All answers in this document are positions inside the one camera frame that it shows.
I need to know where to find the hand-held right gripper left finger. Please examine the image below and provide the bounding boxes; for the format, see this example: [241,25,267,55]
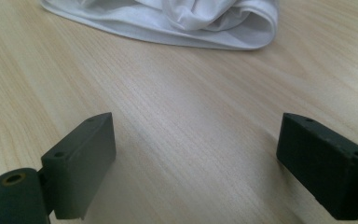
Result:
[40,112,117,220]

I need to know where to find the white t-shirt with dark print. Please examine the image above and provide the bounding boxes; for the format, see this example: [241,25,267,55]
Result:
[39,0,280,51]

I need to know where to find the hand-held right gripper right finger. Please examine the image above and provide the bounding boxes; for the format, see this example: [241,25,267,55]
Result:
[275,112,358,221]

